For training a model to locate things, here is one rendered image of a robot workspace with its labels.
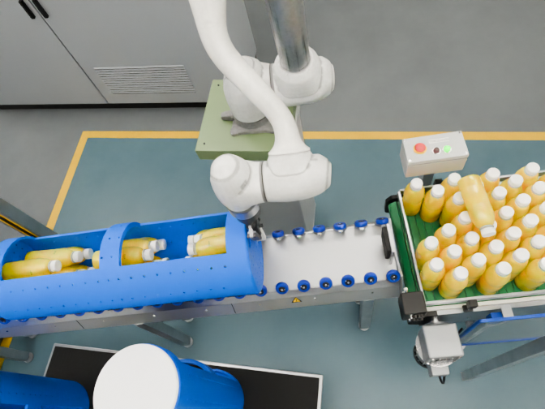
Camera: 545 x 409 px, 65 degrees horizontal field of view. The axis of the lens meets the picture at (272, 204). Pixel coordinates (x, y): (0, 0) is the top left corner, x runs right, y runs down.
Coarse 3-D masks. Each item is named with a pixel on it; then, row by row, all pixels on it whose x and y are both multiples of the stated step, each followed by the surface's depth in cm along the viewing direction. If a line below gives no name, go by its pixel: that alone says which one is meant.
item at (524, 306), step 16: (384, 208) 169; (464, 304) 139; (480, 304) 139; (496, 304) 138; (512, 304) 137; (528, 304) 136; (544, 304) 136; (432, 320) 146; (448, 320) 148; (464, 320) 150
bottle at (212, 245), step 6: (198, 240) 137; (204, 240) 135; (210, 240) 134; (216, 240) 134; (222, 240) 133; (198, 246) 135; (204, 246) 134; (210, 246) 133; (216, 246) 133; (222, 246) 133; (198, 252) 135; (204, 252) 134; (210, 252) 134; (216, 252) 134; (222, 252) 134
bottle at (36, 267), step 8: (8, 264) 144; (16, 264) 143; (24, 264) 142; (32, 264) 141; (40, 264) 141; (48, 264) 142; (8, 272) 142; (16, 272) 142; (24, 272) 141; (32, 272) 141; (40, 272) 141; (48, 272) 142
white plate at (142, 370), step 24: (120, 360) 136; (144, 360) 135; (168, 360) 134; (96, 384) 134; (120, 384) 133; (144, 384) 132; (168, 384) 130; (96, 408) 131; (120, 408) 130; (144, 408) 128; (168, 408) 127
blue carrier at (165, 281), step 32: (128, 224) 141; (160, 224) 149; (192, 224) 151; (224, 224) 151; (0, 256) 138; (160, 256) 158; (224, 256) 126; (256, 256) 139; (0, 288) 135; (32, 288) 134; (64, 288) 133; (96, 288) 132; (128, 288) 132; (160, 288) 131; (192, 288) 131; (224, 288) 131; (256, 288) 132
